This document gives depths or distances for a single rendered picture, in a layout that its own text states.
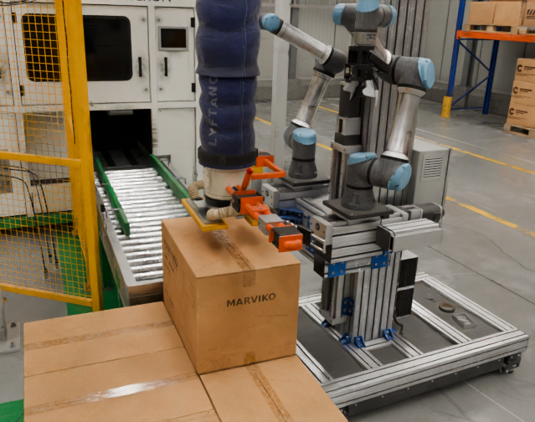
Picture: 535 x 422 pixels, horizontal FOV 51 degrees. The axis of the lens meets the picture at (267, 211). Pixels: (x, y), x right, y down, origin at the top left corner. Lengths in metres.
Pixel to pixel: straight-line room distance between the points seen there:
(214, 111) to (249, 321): 0.78
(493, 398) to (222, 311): 1.66
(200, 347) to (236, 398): 0.22
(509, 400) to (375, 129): 1.56
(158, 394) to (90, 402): 0.23
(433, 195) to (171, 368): 1.48
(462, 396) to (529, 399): 0.34
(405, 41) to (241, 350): 1.47
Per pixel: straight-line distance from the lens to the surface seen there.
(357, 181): 2.39
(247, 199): 1.94
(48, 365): 2.33
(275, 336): 2.21
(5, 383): 3.26
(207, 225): 2.07
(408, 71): 2.36
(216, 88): 2.04
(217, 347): 2.14
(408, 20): 2.61
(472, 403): 3.16
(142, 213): 3.78
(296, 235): 1.64
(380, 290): 2.93
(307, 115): 2.92
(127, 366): 2.26
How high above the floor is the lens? 1.82
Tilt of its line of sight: 19 degrees down
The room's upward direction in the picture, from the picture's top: 2 degrees clockwise
